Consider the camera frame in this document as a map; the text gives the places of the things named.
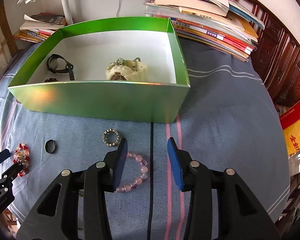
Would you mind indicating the blue striped bed sheet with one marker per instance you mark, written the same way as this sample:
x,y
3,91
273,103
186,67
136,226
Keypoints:
x,y
227,120

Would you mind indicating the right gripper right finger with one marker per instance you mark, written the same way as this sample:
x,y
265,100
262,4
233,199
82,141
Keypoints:
x,y
180,166

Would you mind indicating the right book stack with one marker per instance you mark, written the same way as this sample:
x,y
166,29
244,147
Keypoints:
x,y
225,25

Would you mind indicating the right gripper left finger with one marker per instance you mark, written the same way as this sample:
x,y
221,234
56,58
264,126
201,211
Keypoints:
x,y
116,162

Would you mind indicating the book stack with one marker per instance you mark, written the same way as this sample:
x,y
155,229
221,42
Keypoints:
x,y
38,28
225,25

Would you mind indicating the red yellow gift bag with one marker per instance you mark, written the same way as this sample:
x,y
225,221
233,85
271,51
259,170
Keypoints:
x,y
290,123

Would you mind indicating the green cardboard box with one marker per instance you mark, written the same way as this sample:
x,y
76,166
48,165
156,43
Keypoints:
x,y
91,46

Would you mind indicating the left book stack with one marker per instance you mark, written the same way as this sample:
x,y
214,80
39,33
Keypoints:
x,y
38,28

